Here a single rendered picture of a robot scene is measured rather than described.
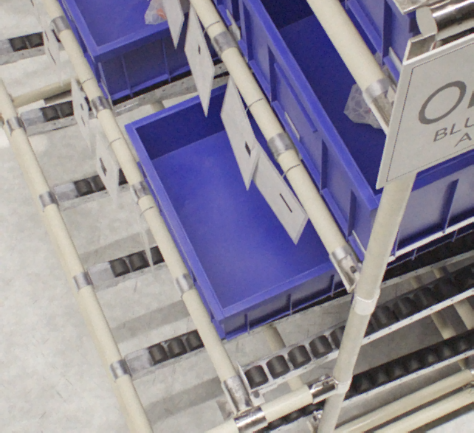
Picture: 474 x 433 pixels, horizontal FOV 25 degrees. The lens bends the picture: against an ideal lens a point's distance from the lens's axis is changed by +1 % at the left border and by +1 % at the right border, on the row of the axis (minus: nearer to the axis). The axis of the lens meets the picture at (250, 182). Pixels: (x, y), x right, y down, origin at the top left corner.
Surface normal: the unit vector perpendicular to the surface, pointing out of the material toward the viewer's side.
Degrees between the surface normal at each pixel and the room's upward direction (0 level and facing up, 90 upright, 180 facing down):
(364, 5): 98
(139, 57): 90
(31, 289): 0
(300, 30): 5
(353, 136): 5
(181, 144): 90
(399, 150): 90
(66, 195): 11
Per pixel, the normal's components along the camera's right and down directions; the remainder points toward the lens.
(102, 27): -0.03, -0.46
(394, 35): -0.90, 0.43
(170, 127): 0.42, 0.80
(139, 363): 0.19, -0.54
